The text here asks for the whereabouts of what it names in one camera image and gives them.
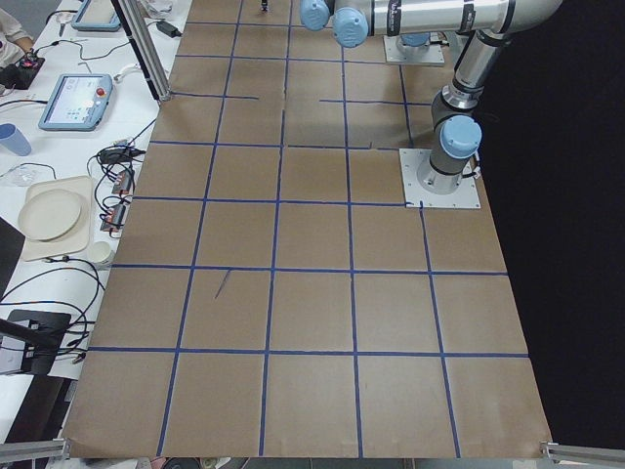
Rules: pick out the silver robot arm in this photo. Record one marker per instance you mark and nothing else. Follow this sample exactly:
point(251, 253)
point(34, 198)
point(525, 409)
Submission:
point(489, 26)
point(411, 43)

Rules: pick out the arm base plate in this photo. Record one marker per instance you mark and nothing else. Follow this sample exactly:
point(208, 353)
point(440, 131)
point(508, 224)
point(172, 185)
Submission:
point(398, 52)
point(416, 196)

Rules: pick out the seated person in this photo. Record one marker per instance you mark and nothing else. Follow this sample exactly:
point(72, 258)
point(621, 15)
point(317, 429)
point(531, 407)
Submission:
point(15, 41)

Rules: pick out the usb hub box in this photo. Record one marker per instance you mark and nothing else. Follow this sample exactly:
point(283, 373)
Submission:
point(113, 218)
point(124, 182)

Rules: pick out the blue plastic cup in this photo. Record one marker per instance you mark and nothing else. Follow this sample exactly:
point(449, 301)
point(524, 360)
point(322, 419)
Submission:
point(14, 140)

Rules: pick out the black power adapter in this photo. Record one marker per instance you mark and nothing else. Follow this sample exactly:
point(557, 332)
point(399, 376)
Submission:
point(168, 29)

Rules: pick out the right teach pendant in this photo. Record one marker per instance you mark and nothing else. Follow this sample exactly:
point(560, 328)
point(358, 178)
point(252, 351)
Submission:
point(96, 15)

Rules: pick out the aluminium frame post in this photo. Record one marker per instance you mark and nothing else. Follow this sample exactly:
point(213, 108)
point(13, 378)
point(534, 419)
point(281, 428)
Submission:
point(139, 37)

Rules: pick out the beige round plate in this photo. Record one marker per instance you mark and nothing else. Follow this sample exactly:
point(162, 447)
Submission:
point(50, 214)

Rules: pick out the left teach pendant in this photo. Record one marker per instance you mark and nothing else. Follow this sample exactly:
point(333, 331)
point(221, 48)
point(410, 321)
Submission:
point(78, 102)

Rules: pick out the beige tray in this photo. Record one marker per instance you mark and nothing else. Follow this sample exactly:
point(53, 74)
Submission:
point(78, 237)

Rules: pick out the white paper cup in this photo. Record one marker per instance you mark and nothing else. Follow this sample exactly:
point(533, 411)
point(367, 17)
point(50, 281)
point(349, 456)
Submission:
point(100, 254)

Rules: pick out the teach pendant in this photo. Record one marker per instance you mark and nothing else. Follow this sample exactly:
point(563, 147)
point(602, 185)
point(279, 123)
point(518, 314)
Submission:
point(96, 15)
point(78, 102)

